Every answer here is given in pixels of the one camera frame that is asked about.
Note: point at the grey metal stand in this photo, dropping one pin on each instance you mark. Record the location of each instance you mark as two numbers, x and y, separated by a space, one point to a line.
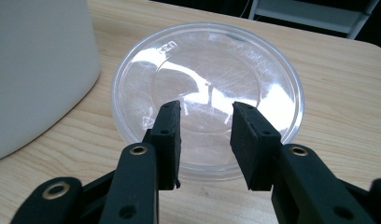
310 14

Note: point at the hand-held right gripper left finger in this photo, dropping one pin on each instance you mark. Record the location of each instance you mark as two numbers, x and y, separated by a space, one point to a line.
168 146

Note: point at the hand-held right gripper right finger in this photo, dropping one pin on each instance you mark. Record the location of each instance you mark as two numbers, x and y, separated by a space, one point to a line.
254 149

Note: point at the clear round plastic bowl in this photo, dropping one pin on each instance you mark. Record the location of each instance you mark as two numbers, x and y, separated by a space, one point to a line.
210 71

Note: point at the square frosted plastic container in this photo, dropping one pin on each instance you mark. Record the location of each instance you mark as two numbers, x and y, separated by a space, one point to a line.
39 68

